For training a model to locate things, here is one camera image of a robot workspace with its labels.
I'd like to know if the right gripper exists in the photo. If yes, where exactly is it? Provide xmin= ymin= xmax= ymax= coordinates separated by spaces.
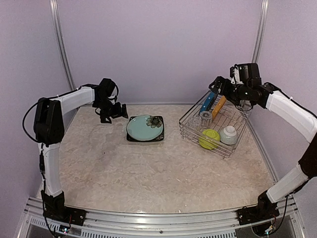
xmin=210 ymin=75 xmax=252 ymax=105

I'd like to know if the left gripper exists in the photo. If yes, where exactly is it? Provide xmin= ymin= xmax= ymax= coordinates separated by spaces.
xmin=95 ymin=98 xmax=129 ymax=123

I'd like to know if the orange polka dot plate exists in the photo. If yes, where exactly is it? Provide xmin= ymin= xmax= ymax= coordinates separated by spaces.
xmin=211 ymin=96 xmax=227 ymax=121

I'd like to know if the pale green round plate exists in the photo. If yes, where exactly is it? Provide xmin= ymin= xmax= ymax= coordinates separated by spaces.
xmin=126 ymin=114 xmax=164 ymax=141

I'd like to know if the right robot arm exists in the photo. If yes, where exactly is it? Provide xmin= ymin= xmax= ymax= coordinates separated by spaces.
xmin=209 ymin=76 xmax=317 ymax=220

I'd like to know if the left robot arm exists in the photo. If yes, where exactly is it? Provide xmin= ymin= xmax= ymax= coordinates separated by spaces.
xmin=27 ymin=78 xmax=128 ymax=221

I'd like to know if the blue polka dot plate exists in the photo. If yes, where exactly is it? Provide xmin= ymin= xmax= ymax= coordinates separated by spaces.
xmin=199 ymin=91 xmax=216 ymax=114

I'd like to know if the clear glass cup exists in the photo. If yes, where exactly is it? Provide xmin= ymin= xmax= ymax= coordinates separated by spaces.
xmin=200 ymin=111 xmax=212 ymax=127
xmin=186 ymin=117 xmax=201 ymax=131

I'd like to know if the white ribbed ceramic bowl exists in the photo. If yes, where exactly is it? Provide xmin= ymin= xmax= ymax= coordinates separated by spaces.
xmin=219 ymin=125 xmax=238 ymax=145

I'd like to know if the lime green bowl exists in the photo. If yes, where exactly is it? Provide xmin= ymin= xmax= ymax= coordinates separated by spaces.
xmin=199 ymin=129 xmax=220 ymax=150

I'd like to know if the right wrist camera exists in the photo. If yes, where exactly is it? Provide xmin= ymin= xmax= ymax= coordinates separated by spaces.
xmin=230 ymin=64 xmax=242 ymax=85

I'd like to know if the wire dish rack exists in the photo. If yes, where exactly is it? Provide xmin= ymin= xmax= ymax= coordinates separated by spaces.
xmin=179 ymin=91 xmax=251 ymax=158

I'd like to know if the aluminium frame rail back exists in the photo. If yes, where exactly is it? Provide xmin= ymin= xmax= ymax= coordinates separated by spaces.
xmin=126 ymin=103 xmax=194 ymax=106

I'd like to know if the aluminium frame post left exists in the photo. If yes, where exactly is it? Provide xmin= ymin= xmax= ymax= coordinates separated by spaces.
xmin=50 ymin=0 xmax=76 ymax=90

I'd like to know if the aluminium frame post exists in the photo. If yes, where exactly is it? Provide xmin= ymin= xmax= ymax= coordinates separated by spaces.
xmin=50 ymin=0 xmax=76 ymax=90
xmin=251 ymin=0 xmax=269 ymax=63

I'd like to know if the aluminium frame post right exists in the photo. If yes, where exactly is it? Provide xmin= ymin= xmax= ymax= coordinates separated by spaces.
xmin=251 ymin=0 xmax=269 ymax=63

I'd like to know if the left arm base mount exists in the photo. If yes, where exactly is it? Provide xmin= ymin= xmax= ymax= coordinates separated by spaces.
xmin=43 ymin=206 xmax=87 ymax=226

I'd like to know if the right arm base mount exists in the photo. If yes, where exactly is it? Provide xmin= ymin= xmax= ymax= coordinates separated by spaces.
xmin=236 ymin=206 xmax=280 ymax=225

